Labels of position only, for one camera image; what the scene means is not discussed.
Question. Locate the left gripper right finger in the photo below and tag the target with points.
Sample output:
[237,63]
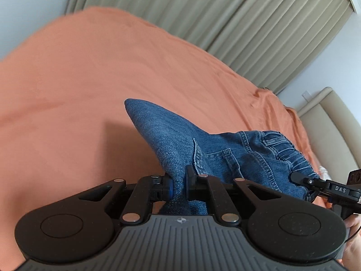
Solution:
[232,203]

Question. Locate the blue denim pants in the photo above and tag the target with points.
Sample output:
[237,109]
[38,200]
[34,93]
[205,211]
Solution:
[264,157]

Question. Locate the beige padded headboard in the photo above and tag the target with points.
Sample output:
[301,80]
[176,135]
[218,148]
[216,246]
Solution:
[333,132]

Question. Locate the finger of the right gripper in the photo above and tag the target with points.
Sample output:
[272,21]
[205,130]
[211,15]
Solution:
[311,183]

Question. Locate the person's right hand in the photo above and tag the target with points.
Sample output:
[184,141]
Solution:
[351,255]

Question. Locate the orange bed sheet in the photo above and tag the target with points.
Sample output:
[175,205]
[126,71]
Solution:
[64,127]

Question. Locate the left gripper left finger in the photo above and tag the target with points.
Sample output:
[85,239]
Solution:
[130,203]

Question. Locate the beige pleated curtain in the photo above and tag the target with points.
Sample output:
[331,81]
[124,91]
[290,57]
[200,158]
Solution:
[269,42]

